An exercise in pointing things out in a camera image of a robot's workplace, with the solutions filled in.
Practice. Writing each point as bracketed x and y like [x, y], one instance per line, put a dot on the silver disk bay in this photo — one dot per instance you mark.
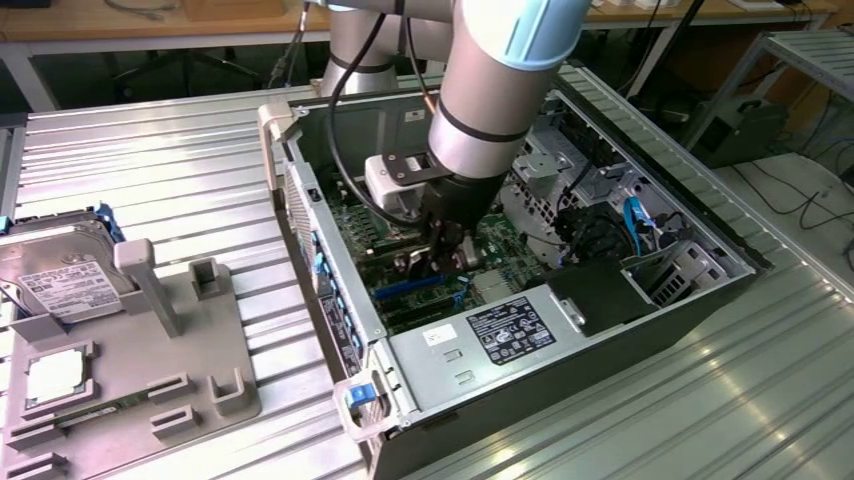
[543, 165]

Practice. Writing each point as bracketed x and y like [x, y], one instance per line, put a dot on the green RAM stick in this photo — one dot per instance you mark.
[100, 410]

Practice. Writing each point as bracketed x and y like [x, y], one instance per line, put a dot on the black expansion slot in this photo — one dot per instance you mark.
[420, 312]

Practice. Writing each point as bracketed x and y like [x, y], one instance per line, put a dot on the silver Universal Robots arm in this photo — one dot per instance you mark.
[480, 100]

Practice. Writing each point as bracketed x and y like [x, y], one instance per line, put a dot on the silver chipset heatsink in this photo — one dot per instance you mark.
[490, 286]

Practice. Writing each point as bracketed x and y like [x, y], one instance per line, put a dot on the grey power supply unit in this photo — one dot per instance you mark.
[427, 360]

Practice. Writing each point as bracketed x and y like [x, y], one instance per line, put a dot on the silver hard disk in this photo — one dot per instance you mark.
[60, 285]

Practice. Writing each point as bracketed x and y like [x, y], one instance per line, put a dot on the blue expansion slot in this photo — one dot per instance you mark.
[407, 287]

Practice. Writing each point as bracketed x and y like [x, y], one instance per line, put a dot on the grey parts rack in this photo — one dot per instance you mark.
[120, 350]

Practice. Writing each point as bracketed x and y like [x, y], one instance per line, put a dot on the black box device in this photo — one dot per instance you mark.
[741, 130]

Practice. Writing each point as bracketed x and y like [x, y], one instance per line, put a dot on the open black PC case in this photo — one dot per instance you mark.
[667, 340]

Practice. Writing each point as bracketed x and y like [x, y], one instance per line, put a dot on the wooden desk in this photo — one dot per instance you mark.
[734, 17]

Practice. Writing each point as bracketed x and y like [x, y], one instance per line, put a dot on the metal slat table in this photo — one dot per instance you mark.
[821, 55]

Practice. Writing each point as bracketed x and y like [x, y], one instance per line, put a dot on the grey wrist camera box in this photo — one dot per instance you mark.
[380, 190]

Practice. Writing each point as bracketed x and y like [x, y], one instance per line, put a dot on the blue disk caddy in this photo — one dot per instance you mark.
[109, 230]

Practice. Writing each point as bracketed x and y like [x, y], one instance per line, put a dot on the silver CPU chip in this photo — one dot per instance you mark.
[56, 375]

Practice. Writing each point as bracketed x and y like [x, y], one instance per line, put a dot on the green motherboard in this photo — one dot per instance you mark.
[507, 235]

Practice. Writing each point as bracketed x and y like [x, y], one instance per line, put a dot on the blue case latch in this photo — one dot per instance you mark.
[359, 395]

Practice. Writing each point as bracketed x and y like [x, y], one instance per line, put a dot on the black fan shroud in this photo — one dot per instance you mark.
[587, 295]

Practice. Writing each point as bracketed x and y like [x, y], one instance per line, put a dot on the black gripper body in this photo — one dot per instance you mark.
[463, 200]

